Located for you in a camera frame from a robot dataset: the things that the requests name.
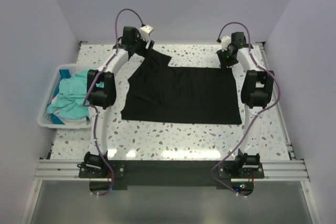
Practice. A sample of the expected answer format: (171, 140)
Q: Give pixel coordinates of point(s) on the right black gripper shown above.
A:
(223, 63)

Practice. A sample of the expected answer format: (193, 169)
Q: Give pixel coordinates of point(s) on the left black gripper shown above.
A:
(138, 38)

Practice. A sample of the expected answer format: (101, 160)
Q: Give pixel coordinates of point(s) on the black t shirt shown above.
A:
(160, 93)

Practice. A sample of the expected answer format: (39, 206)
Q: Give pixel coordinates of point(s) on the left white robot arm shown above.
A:
(101, 89)

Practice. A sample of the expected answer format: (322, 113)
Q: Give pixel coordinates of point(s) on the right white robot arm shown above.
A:
(255, 95)

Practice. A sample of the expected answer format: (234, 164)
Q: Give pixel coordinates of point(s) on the blue t shirt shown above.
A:
(64, 74)

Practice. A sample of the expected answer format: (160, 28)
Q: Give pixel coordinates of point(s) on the teal t shirt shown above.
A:
(74, 86)

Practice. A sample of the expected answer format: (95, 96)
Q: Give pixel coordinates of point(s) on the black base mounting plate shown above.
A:
(119, 175)

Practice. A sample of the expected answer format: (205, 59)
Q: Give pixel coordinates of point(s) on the white plastic laundry basket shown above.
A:
(44, 119)

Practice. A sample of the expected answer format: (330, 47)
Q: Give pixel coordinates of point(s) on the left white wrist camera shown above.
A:
(146, 31)

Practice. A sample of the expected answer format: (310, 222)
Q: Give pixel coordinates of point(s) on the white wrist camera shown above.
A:
(146, 31)
(225, 42)

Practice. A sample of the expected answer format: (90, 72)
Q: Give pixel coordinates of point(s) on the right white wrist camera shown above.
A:
(225, 42)

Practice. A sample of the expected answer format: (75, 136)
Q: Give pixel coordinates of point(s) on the aluminium frame rail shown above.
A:
(57, 169)

